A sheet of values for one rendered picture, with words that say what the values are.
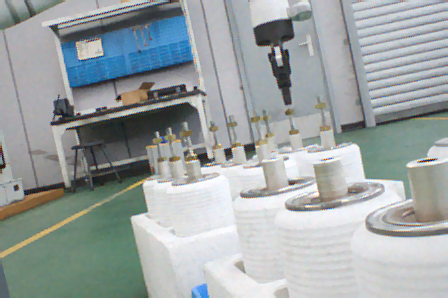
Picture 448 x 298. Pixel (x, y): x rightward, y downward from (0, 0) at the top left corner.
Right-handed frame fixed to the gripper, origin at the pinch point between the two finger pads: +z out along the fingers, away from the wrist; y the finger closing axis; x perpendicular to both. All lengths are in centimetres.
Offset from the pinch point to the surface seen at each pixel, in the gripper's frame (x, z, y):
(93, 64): -215, -98, -456
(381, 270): 4, 11, 71
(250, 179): -7.6, 11.5, 19.9
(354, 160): 8.8, 12.3, 13.8
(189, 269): -17.0, 20.9, 30.5
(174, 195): -18.4, 11.2, 25.0
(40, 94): -292, -80, -463
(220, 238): -12.4, 17.9, 28.2
